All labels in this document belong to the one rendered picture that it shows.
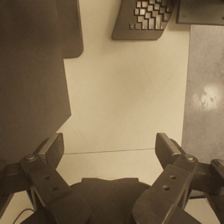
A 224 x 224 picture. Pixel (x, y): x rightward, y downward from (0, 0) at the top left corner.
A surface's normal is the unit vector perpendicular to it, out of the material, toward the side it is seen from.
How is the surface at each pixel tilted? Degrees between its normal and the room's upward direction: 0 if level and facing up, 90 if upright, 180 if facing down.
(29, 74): 86
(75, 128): 0
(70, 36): 0
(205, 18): 0
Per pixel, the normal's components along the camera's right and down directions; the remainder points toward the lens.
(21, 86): 1.00, -0.04
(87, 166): 0.02, 0.30
